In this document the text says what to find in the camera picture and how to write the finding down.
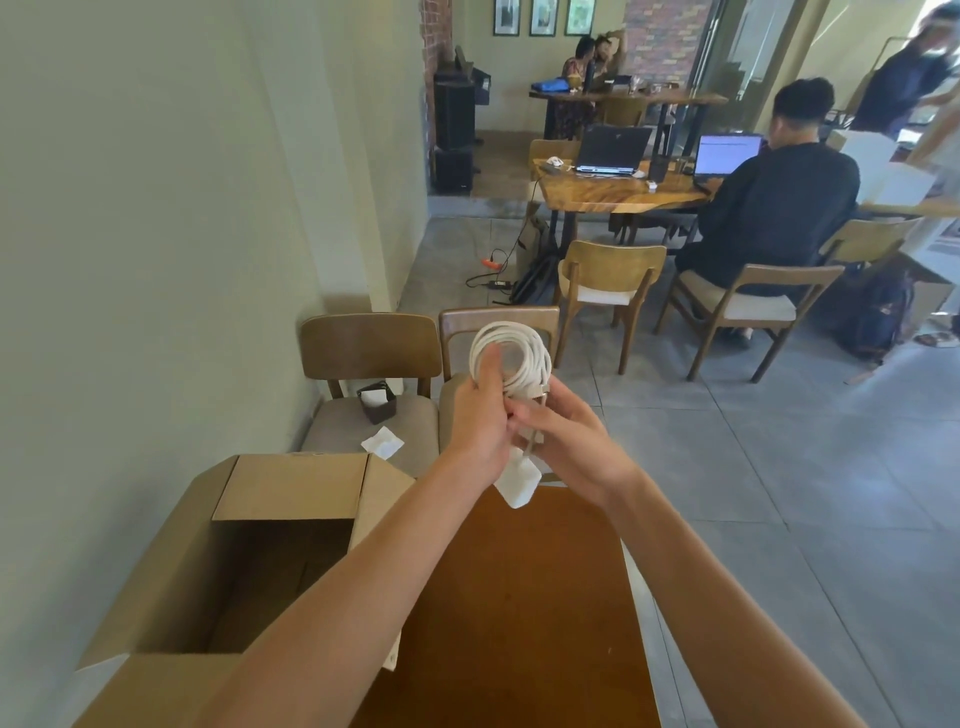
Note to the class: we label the person's right hand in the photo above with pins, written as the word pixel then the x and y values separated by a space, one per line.
pixel 581 450

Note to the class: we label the person's left hand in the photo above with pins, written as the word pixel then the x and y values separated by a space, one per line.
pixel 472 424

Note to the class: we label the person's right thumb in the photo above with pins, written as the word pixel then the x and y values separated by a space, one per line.
pixel 541 405

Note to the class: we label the person's left fingers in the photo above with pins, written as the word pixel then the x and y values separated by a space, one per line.
pixel 493 371

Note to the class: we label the white power adapter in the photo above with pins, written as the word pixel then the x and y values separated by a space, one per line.
pixel 517 484

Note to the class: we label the person's left forearm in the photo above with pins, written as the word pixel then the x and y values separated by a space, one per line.
pixel 352 600

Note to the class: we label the person's right forearm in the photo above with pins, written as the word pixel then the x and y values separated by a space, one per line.
pixel 720 615

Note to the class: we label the dark wooden cushioned chair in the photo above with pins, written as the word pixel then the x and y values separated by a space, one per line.
pixel 457 337
pixel 371 356

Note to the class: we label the black folded tripod bag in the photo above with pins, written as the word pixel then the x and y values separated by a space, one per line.
pixel 536 277

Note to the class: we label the small black box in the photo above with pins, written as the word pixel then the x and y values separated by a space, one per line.
pixel 377 405

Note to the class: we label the white paper napkin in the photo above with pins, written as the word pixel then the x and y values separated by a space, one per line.
pixel 382 442

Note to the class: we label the light wooden chair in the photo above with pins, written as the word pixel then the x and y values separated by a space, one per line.
pixel 870 240
pixel 742 300
pixel 621 112
pixel 553 148
pixel 611 274

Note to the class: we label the short black speaker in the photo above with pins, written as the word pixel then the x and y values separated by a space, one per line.
pixel 454 171

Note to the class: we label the live-edge wooden table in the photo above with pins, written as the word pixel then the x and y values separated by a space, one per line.
pixel 600 191

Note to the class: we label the black open laptop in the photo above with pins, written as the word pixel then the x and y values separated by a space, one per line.
pixel 611 146

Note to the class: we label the tall black speaker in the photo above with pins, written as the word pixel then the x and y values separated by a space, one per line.
pixel 454 109

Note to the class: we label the white paper slip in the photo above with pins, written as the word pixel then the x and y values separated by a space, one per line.
pixel 392 652

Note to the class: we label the long wooden table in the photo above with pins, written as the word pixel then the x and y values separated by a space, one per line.
pixel 630 95

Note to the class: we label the open laptop with lit screen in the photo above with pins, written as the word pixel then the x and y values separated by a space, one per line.
pixel 726 156

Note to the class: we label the open cardboard box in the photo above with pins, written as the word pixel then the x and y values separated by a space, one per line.
pixel 225 570

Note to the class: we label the dark backpack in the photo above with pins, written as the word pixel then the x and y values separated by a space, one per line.
pixel 877 315

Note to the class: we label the white cardboard box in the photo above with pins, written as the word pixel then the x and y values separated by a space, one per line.
pixel 892 169

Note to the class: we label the framed wall picture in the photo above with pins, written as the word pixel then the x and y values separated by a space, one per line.
pixel 544 16
pixel 580 16
pixel 507 16

